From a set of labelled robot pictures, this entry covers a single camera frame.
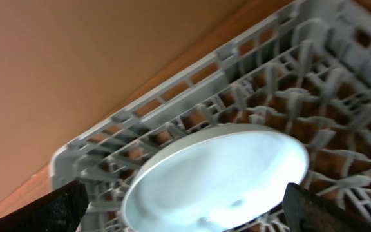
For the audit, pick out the large light blue plate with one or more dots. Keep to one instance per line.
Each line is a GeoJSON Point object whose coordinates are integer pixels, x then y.
{"type": "Point", "coordinates": [214, 179]}

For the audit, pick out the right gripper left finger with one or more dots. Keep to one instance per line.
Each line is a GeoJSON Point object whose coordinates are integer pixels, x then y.
{"type": "Point", "coordinates": [59, 211]}

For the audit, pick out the grey dishwasher rack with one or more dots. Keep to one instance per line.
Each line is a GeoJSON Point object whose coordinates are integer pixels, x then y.
{"type": "Point", "coordinates": [304, 71]}

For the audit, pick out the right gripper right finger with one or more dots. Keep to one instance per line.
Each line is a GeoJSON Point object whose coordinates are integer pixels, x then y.
{"type": "Point", "coordinates": [307, 212]}

